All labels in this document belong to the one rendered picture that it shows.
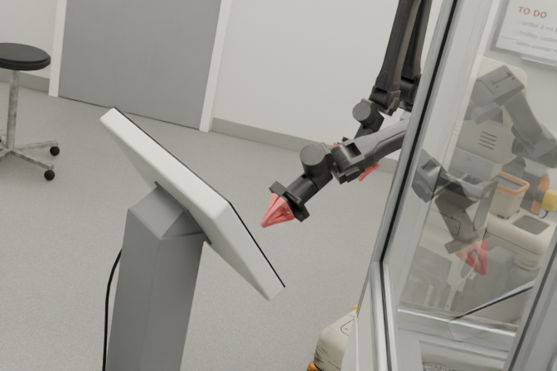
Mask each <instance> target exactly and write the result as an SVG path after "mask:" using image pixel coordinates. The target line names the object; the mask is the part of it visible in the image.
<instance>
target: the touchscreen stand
mask: <svg viewBox="0 0 557 371"><path fill-rule="evenodd" d="M204 238H205V233H204V232H200V231H199V232H194V233H188V234H178V235H173V236H167V237H160V236H159V235H158V234H157V233H156V232H155V231H154V230H153V229H152V228H151V227H150V226H149V225H148V224H147V223H146V222H145V221H144V220H143V219H142V218H141V217H140V216H139V215H138V214H137V213H136V212H135V211H134V210H133V209H132V207H129V208H128V211H127V217H126V223H125V229H124V240H123V247H122V252H121V258H120V264H119V275H118V281H117V287H116V294H115V300H114V311H113V317H112V323H111V329H110V335H109V347H108V353H107V359H106V365H105V371H180V368H181V364H182V356H183V351H184V346H185V342H186V333H187V329H188V324H189V320H190V314H191V307H192V302H193V297H194V292H195V288H196V279H197V275H198V270H199V266H200V261H201V253H202V248H203V243H204Z"/></svg>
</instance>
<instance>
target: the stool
mask: <svg viewBox="0 0 557 371"><path fill-rule="evenodd" d="M50 63H51V57H50V56H49V55H48V54H47V53H46V52H45V51H44V50H42V49H40V48H37V47H35V46H29V45H24V44H18V43H7V42H2V43H0V68H3V69H7V70H11V79H10V90H9V102H8V114H7V134H6V133H5V131H4V129H3V128H0V142H1V143H2V144H3V146H0V161H1V160H3V159H4V158H5V157H7V156H8V155H10V154H12V155H14V156H16V157H20V158H21V159H23V160H26V161H29V162H31V163H33V164H36V165H38V166H41V167H43V168H45V169H47V171H45V173H44V177H45V178H46V179H47V180H49V181H50V180H53V179H54V177H55V172H54V171H52V170H51V169H53V168H54V165H53V164H51V163H49V162H47V161H43V160H42V159H39V158H37V157H34V156H32V155H29V154H27V153H25V152H23V151H28V150H34V149H40V148H46V147H51V149H50V154H51V155H53V156H56V155H58V154H59V153H60V148H59V147H57V146H58V144H59V143H58V141H57V140H53V141H47V142H36V143H30V144H24V145H18V146H14V141H15V130H16V119H17V98H18V87H19V76H20V71H32V70H41V69H44V68H46V67H47V66H48V65H49V64H50Z"/></svg>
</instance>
